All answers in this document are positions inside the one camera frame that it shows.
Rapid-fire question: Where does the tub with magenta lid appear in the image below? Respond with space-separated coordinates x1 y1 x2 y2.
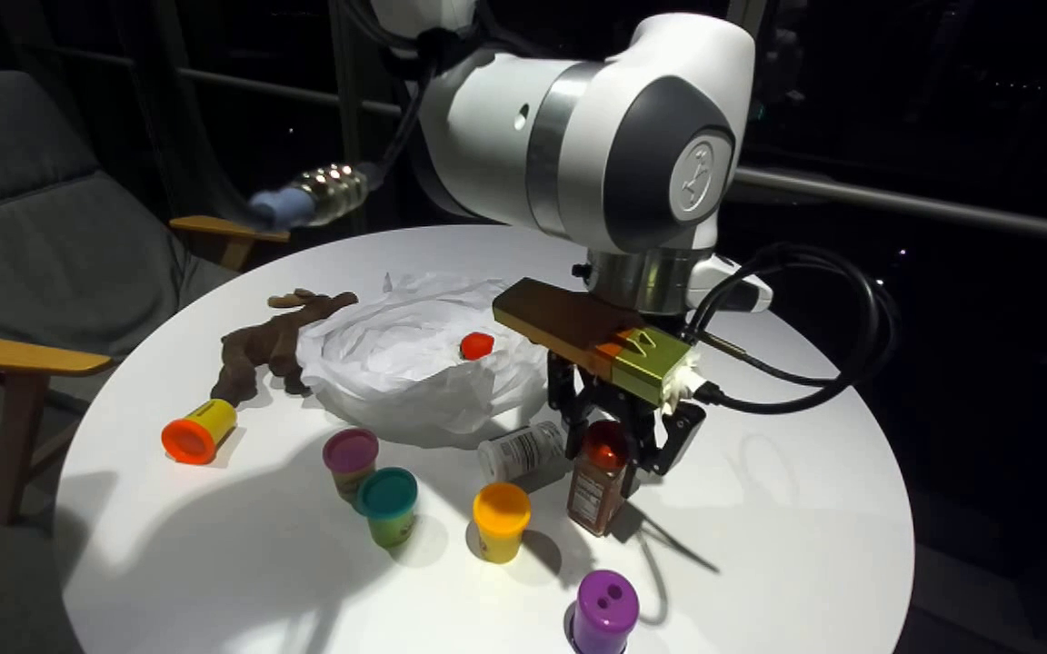
321 426 381 501

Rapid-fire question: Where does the grey armchair with wooden armrests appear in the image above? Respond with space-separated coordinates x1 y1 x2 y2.
0 67 297 532

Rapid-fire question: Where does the small red round toy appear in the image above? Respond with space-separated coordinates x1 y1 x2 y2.
453 328 499 362

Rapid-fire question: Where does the purple container with holed lid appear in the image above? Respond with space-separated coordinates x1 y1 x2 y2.
566 568 643 654

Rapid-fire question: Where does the grey window railing bar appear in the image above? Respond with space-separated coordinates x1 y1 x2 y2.
56 45 1047 253

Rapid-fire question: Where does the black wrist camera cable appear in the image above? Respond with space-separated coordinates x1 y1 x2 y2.
678 241 900 419

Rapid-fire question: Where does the yellow tub with orange lid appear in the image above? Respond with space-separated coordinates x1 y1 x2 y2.
160 396 241 469

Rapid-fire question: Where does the black cable with metal connector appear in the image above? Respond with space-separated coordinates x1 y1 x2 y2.
243 161 374 231

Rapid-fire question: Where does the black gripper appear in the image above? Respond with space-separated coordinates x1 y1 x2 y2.
544 343 709 478

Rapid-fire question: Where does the brown moose plush toy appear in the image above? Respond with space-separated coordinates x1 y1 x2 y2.
208 286 363 408

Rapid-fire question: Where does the brown green wrist camera box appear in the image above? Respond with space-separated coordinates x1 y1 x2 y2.
491 275 709 412

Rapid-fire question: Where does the spice bottle with orange cap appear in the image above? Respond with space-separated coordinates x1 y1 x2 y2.
563 419 643 538

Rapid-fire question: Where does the tub with teal lid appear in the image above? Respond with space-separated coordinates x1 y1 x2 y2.
356 465 423 550

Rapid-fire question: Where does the white plastic bag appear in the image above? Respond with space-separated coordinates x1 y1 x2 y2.
294 268 556 451

